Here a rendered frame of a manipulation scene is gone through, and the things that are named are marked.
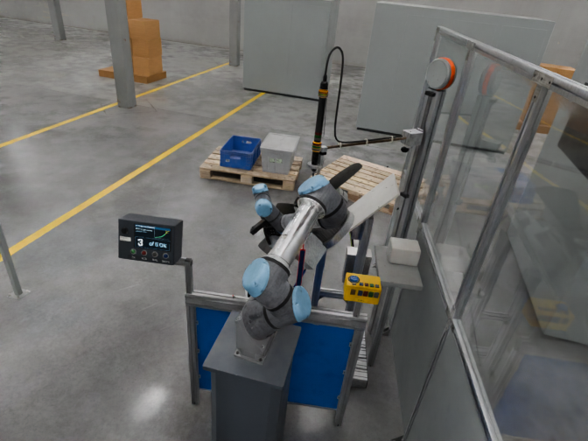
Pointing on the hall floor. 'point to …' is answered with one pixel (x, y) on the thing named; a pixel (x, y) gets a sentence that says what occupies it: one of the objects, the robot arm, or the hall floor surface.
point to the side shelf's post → (381, 325)
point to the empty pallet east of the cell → (369, 172)
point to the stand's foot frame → (361, 367)
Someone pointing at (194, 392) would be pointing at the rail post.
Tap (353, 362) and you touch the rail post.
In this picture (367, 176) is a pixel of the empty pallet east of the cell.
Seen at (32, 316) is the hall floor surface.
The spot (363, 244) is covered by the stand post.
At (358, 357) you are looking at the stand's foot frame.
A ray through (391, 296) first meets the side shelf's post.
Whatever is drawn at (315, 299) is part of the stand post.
